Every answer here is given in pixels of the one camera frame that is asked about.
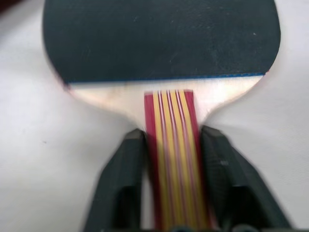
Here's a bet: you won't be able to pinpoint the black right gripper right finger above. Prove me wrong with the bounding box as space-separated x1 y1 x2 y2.
199 125 290 232

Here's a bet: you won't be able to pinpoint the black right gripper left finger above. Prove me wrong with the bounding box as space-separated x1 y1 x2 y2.
84 128 155 232

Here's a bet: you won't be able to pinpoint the black rubber table tennis paddle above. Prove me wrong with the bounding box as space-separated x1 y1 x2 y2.
42 0 282 232

